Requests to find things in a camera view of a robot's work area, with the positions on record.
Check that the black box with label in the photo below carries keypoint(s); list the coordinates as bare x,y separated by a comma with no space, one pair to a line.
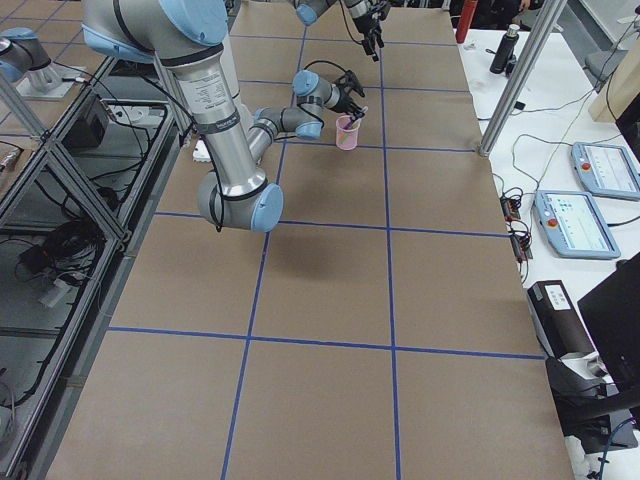
556,321

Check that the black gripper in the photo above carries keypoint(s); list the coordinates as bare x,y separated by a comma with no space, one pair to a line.
364,23
343,102

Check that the black monitor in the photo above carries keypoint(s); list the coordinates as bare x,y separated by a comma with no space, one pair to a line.
610,312

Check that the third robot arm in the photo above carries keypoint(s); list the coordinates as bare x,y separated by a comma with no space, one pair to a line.
24,61

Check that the wooden post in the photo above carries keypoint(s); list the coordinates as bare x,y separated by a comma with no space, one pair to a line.
620,90

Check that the orange black connector hub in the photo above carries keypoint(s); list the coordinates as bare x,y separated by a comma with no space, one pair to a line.
511,207

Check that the far teach pendant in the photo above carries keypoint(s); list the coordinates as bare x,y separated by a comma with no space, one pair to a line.
606,170

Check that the near teach pendant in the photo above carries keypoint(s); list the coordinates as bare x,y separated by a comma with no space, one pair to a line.
574,225

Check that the black water bottle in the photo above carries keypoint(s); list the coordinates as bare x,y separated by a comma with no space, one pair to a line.
505,50

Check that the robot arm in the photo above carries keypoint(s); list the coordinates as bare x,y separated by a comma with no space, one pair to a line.
187,37
309,11

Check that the aluminium frame post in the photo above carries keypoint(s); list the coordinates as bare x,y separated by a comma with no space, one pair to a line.
536,40

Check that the red bottle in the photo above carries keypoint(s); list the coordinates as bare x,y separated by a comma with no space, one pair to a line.
465,20

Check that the teach pendant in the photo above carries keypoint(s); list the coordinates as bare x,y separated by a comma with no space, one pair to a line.
574,225
606,170

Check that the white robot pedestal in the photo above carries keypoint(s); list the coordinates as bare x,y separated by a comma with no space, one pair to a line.
213,146

